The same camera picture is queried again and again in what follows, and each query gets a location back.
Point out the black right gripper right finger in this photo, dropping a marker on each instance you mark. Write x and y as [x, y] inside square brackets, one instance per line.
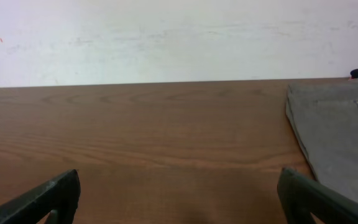
[302, 199]

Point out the grey shorts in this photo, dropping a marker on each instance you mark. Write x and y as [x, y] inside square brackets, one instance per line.
[324, 118]

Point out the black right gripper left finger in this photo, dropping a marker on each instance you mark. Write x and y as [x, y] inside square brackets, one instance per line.
[57, 199]

